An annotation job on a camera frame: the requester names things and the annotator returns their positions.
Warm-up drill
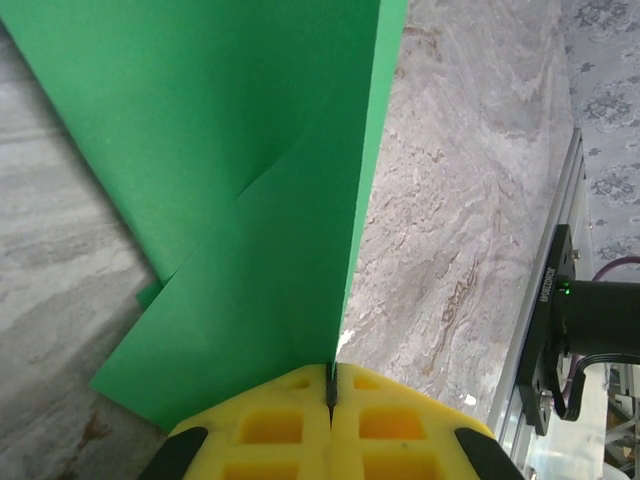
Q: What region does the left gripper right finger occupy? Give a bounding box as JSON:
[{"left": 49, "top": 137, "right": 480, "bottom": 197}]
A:
[{"left": 330, "top": 363, "right": 526, "bottom": 480}]

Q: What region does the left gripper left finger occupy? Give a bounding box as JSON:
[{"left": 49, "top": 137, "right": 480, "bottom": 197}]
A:
[{"left": 137, "top": 363, "right": 334, "bottom": 480}]

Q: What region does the green square paper sheet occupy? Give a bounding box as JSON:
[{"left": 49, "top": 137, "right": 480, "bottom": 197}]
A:
[{"left": 0, "top": 0, "right": 409, "bottom": 434}]

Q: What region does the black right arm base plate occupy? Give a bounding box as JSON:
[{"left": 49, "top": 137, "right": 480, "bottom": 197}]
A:
[{"left": 516, "top": 223, "right": 577, "bottom": 437}]

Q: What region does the black base cable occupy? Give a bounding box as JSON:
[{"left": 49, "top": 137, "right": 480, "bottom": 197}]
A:
[{"left": 549, "top": 351, "right": 640, "bottom": 422}]

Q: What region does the wide aluminium mounting rail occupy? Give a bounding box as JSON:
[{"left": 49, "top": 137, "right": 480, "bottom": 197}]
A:
[{"left": 487, "top": 127, "right": 586, "bottom": 480}]

